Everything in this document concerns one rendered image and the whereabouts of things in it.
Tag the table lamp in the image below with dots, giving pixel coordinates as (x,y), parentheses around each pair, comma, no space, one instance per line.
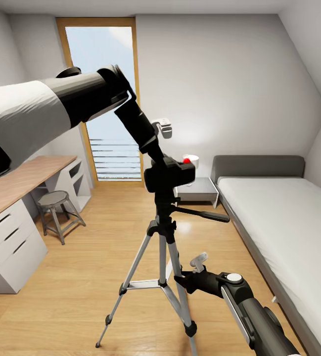
(194,160)

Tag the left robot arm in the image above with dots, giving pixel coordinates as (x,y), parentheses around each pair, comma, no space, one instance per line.
(35,113)

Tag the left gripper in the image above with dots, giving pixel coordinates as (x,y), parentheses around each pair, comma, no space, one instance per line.
(143,132)

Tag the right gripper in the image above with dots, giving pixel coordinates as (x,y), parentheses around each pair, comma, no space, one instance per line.
(193,281)

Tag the bed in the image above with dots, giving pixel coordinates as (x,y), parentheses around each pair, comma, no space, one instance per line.
(278,215)

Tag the digital camera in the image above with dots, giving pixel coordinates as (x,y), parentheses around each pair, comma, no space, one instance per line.
(177,174)

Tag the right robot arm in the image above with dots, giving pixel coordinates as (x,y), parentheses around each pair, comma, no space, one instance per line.
(259,325)

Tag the camera tripod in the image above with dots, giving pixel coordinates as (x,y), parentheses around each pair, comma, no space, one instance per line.
(165,205)

